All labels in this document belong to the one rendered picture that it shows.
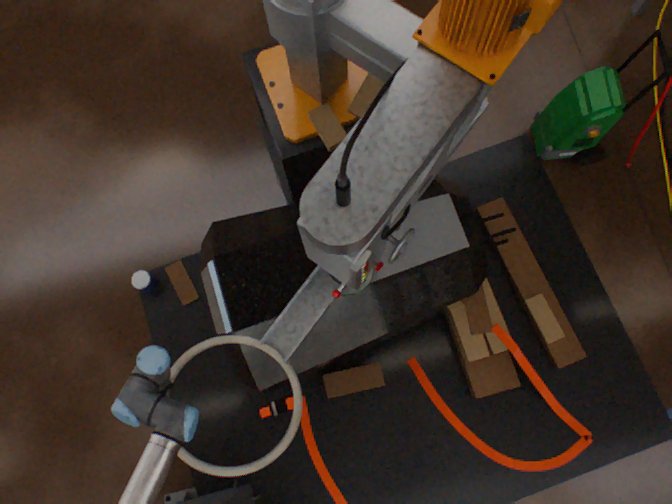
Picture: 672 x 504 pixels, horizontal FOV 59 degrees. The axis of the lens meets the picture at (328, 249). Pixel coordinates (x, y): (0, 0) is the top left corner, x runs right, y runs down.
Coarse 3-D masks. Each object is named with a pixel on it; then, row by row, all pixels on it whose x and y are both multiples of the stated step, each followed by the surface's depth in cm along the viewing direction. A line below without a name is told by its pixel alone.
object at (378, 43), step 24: (336, 0) 203; (360, 0) 204; (384, 0) 203; (288, 24) 210; (336, 24) 205; (360, 24) 201; (384, 24) 201; (408, 24) 201; (312, 48) 222; (336, 48) 220; (360, 48) 208; (384, 48) 199; (408, 48) 198; (384, 72) 210
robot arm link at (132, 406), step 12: (132, 384) 165; (144, 384) 166; (156, 384) 169; (120, 396) 164; (132, 396) 163; (144, 396) 164; (156, 396) 165; (120, 408) 161; (132, 408) 162; (144, 408) 162; (132, 420) 161; (144, 420) 162
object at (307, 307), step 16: (320, 272) 223; (304, 288) 219; (320, 288) 222; (336, 288) 221; (288, 304) 217; (304, 304) 221; (320, 304) 220; (288, 320) 220; (304, 320) 220; (272, 336) 219; (288, 336) 219; (304, 336) 214; (288, 352) 217
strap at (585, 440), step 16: (512, 352) 296; (416, 368) 314; (528, 368) 302; (544, 384) 301; (304, 400) 312; (432, 400) 310; (304, 416) 310; (448, 416) 307; (560, 416) 305; (304, 432) 308; (464, 432) 305; (480, 448) 303; (576, 448) 301; (320, 464) 304; (512, 464) 300; (528, 464) 300; (544, 464) 299; (560, 464) 299; (336, 496) 300
